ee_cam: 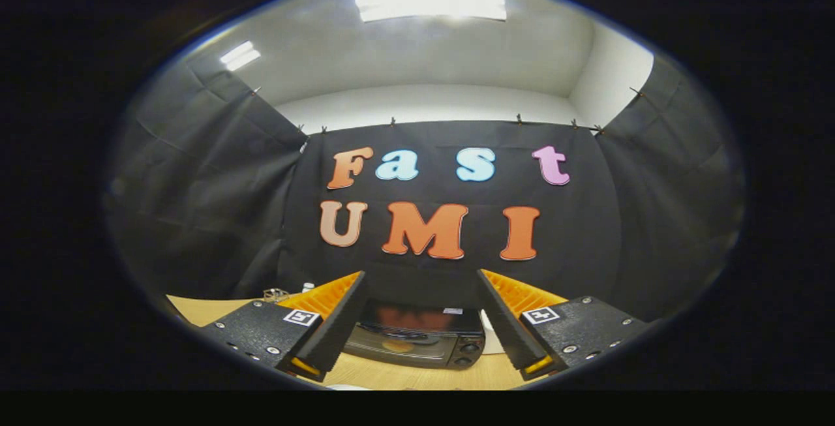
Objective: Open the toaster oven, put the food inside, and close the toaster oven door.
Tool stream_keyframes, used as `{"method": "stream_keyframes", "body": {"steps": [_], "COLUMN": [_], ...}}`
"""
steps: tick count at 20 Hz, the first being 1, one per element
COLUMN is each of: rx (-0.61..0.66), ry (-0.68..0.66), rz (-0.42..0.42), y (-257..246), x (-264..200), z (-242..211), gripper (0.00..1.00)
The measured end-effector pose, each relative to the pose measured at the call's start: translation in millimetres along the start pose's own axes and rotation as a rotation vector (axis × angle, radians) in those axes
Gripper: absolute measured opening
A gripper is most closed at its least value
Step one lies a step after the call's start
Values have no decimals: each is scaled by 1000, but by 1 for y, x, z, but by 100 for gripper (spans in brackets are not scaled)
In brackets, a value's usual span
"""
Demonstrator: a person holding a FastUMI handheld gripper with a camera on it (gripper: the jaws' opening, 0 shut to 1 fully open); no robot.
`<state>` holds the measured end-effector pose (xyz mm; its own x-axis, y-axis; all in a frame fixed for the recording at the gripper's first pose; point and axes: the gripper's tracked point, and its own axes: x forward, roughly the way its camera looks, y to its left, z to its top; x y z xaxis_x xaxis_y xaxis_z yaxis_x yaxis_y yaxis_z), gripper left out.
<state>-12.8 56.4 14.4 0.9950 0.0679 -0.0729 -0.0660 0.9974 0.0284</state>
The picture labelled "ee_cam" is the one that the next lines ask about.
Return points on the small ceiling light panel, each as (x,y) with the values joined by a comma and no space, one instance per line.
(239,56)

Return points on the large ceiling light panel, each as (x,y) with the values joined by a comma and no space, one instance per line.
(430,7)

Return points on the black toaster oven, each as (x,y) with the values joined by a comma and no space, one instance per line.
(470,348)

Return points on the white bread toaster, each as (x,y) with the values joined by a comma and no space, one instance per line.
(490,338)

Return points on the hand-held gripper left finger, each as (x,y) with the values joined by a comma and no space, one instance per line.
(339,321)

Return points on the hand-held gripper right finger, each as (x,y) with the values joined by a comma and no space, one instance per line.
(502,321)

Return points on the golden bagel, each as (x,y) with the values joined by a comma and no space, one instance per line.
(398,346)

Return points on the small clear holder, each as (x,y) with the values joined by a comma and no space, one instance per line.
(276,295)

